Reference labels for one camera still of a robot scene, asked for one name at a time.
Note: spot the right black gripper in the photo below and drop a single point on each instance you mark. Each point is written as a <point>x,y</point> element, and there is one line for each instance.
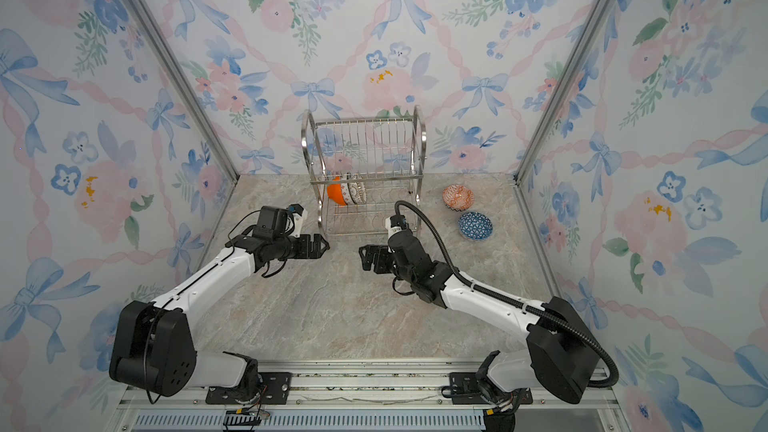
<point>373,251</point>

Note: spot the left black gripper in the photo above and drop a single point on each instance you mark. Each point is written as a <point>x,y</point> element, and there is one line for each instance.
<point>306,246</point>

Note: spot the orange plastic bowl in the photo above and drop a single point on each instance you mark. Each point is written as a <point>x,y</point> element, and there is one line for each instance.
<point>337,191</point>

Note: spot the green patterned ceramic bowl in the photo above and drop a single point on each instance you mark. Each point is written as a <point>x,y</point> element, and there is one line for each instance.
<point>349,197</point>

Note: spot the white mesh strainer basket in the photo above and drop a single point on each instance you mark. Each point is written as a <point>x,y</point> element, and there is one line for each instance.
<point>359,191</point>

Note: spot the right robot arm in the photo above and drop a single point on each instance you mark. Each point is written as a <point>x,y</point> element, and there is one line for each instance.
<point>556,357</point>

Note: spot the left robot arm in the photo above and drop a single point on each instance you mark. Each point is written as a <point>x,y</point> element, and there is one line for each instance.
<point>154,349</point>

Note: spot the steel two-tier dish rack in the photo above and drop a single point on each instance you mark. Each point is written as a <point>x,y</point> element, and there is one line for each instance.
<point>386,152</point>

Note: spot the red patterned ceramic bowl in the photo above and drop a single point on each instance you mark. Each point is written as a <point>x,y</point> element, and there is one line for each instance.
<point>458,197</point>

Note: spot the blue triangle patterned bowl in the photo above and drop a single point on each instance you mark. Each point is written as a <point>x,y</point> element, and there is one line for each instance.
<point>475,226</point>

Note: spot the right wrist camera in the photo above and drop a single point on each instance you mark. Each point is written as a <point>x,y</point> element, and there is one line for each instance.
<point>395,224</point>

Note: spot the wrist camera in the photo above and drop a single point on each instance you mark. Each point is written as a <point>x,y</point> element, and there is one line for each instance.
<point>276,222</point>
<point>395,224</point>

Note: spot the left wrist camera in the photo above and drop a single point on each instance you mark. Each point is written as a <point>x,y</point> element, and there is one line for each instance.
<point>276,222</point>

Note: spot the aluminium mounting rail frame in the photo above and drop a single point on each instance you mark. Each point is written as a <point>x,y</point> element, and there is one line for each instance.
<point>371,395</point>

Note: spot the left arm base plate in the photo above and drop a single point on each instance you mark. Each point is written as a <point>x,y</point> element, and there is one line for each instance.
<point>265,388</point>

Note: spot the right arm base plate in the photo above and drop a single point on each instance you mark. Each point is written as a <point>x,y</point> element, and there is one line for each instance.
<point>465,389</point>

